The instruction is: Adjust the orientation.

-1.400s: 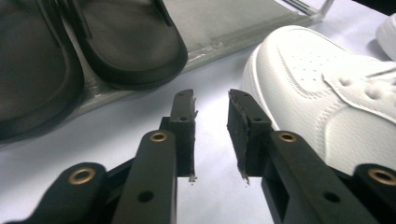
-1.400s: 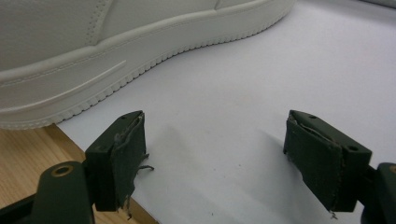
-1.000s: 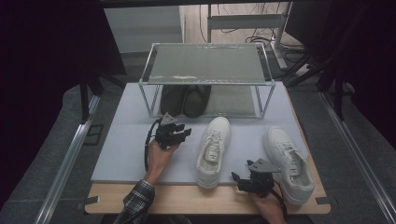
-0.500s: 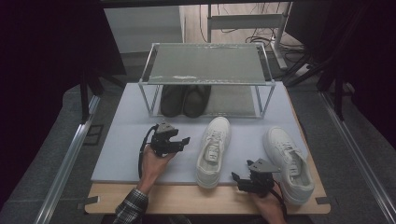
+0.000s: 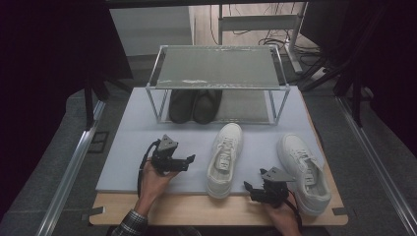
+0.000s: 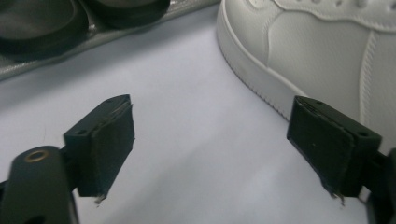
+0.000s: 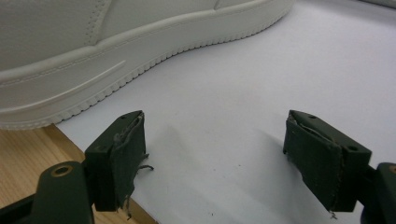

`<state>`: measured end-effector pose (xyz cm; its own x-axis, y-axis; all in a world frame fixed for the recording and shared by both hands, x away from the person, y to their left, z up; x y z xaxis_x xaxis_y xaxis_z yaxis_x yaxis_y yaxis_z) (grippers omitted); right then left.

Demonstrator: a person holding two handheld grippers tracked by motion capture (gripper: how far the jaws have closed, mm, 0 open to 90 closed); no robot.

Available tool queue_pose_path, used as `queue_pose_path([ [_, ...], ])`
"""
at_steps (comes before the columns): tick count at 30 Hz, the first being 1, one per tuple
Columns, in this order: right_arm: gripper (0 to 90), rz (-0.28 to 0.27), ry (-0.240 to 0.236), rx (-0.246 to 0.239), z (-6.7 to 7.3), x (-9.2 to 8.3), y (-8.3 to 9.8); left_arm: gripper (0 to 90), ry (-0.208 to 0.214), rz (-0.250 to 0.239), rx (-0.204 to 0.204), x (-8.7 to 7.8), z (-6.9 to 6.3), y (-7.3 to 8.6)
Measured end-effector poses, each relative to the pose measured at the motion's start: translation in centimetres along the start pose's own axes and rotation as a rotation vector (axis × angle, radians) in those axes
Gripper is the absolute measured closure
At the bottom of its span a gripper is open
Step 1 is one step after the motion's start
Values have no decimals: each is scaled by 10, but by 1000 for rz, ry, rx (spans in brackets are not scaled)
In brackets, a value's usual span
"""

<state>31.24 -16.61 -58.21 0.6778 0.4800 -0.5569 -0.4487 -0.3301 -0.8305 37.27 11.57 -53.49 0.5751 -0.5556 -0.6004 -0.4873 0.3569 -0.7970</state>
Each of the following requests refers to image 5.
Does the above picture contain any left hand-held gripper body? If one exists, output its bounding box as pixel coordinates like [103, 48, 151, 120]
[150, 134, 188, 177]

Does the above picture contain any dark shoe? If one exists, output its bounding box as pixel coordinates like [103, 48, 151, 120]
[167, 88, 198, 125]
[192, 88, 223, 126]

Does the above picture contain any light grey mat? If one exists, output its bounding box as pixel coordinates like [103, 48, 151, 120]
[95, 86, 326, 195]

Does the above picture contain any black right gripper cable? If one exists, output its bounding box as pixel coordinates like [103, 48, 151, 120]
[284, 191, 303, 230]

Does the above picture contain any aluminium rail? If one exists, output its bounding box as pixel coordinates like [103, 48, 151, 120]
[34, 99, 107, 236]
[335, 95, 417, 236]

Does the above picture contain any tangle of black cables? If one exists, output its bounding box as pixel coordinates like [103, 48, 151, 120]
[258, 34, 324, 62]

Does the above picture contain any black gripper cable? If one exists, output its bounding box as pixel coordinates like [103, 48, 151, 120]
[284, 191, 303, 230]
[136, 139, 161, 200]

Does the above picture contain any black metal stand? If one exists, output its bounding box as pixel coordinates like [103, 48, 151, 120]
[299, 55, 365, 128]
[83, 68, 134, 131]

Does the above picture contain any dark curtain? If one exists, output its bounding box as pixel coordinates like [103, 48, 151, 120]
[299, 0, 417, 158]
[0, 0, 134, 214]

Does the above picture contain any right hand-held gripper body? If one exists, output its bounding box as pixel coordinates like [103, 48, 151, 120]
[250, 166, 297, 208]

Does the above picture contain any person's left hand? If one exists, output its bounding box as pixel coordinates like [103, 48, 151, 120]
[139, 159, 180, 207]

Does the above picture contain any metal shoe rack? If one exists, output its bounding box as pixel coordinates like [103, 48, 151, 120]
[145, 44, 291, 126]

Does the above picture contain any white sneaker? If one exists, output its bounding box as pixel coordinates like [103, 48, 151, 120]
[276, 132, 332, 217]
[206, 122, 244, 200]

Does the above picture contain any grey tape strip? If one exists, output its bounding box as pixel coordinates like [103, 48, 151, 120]
[331, 206, 349, 217]
[81, 206, 106, 221]

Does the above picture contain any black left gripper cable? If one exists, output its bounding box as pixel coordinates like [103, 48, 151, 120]
[136, 139, 161, 200]

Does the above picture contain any white metal frame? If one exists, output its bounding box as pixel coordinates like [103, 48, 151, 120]
[217, 2, 310, 75]

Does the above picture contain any person's right hand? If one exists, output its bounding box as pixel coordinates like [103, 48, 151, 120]
[263, 196, 303, 236]

